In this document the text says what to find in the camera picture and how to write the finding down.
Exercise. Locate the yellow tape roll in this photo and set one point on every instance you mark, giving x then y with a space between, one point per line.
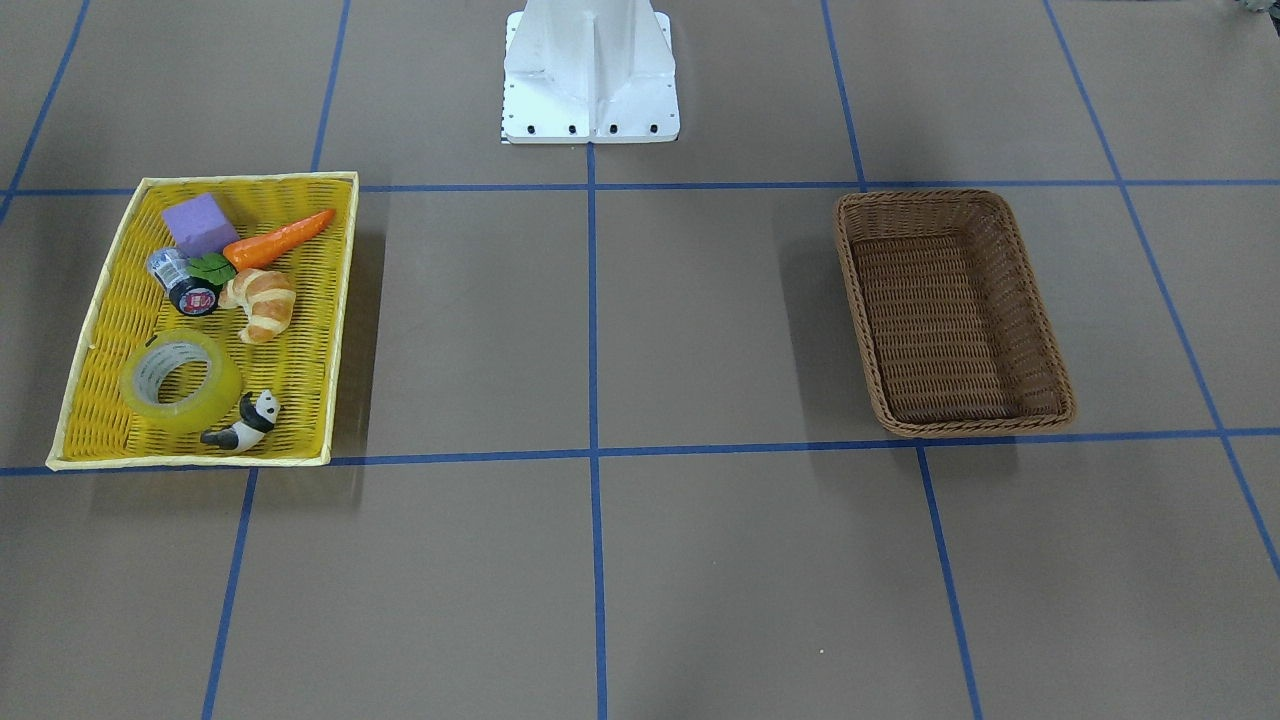
180 381

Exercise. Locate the brown wicker basket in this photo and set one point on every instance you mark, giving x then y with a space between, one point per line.
954 338

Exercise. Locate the yellow woven basket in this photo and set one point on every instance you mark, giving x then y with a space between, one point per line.
96 431

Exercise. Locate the toy croissant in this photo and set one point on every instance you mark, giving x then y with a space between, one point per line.
266 298

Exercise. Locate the panda figurine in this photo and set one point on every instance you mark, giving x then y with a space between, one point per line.
257 416

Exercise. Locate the orange toy carrot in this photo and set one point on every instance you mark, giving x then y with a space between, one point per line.
261 251

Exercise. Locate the purple foam block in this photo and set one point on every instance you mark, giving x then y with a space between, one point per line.
199 226

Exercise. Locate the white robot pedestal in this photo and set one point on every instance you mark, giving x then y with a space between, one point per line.
589 72

